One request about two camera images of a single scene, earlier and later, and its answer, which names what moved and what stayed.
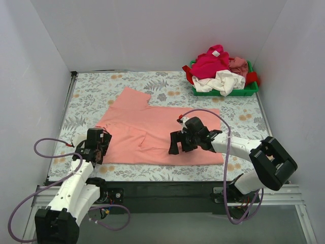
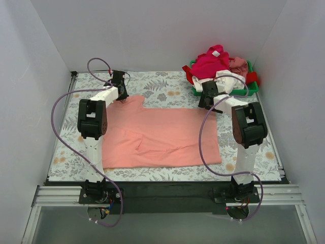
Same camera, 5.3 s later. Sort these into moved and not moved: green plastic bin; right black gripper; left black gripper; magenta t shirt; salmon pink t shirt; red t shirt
Moved: right black gripper; left black gripper
Not moved: salmon pink t shirt; green plastic bin; magenta t shirt; red t shirt
